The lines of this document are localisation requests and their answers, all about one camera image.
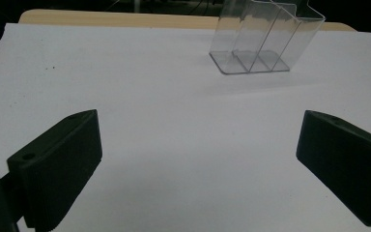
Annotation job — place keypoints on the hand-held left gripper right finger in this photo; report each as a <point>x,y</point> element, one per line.
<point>344,154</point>

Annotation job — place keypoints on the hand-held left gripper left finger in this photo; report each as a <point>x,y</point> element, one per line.
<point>56,167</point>

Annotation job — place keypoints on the white table cover sheet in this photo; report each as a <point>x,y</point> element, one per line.
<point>180,129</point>

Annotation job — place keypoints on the clear acrylic compartment organizer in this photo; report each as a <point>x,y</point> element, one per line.
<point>257,35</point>

